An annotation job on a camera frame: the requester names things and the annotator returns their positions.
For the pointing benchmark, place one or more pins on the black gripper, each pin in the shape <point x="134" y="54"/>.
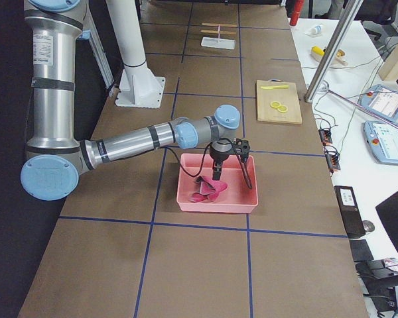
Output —
<point x="218" y="156"/>

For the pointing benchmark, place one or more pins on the pink microfiber cloth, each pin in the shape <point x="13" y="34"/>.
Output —
<point x="209" y="190"/>

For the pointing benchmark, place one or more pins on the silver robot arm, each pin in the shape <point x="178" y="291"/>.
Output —
<point x="54" y="158"/>

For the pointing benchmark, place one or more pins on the pink plastic bin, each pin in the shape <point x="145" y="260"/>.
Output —
<point x="236" y="198"/>

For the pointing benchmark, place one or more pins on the lemon slice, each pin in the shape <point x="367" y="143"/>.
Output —
<point x="275" y="104"/>
<point x="282" y="108"/>

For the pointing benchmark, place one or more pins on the bamboo cutting board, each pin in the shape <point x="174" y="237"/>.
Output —
<point x="288" y="97"/>

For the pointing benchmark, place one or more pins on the yellow plastic knife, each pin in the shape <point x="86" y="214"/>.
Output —
<point x="271" y="87"/>

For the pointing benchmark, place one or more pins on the white rack tray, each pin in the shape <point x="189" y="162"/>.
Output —
<point x="219" y="43"/>

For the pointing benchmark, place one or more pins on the black power box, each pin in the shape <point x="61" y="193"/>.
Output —
<point x="349" y="211"/>

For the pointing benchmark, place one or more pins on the wooden rack dowel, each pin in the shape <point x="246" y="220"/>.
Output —
<point x="219" y="25"/>
<point x="218" y="32"/>

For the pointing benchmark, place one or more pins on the teach pendant tablet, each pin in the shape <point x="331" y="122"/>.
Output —
<point x="381" y="101"/>
<point x="382" y="140"/>

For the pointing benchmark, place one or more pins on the red fire extinguisher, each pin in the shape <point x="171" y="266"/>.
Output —
<point x="298" y="5"/>

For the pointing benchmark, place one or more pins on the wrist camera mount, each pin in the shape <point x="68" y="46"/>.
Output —
<point x="241" y="149"/>

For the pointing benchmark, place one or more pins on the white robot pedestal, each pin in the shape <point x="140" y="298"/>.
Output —
<point x="138" y="87"/>

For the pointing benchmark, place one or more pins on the aluminium frame post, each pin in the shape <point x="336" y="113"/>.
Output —
<point x="352" y="8"/>

